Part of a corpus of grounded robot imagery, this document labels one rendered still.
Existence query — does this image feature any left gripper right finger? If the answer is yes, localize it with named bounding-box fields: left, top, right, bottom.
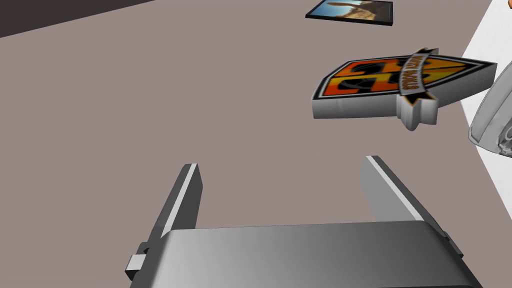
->
left=359, top=155, right=448, bottom=238

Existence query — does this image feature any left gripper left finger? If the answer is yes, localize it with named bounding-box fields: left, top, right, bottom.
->
left=147, top=162, right=204, bottom=244

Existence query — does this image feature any grey rounded appliance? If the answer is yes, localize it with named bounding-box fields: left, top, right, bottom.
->
left=467, top=59, right=512, bottom=158

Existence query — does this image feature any black framed landscape picture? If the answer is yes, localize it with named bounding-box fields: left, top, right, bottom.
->
left=304, top=0, right=394, bottom=27

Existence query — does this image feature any orange black shield wall plaque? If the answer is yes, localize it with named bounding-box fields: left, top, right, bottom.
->
left=311, top=47, right=499, bottom=132

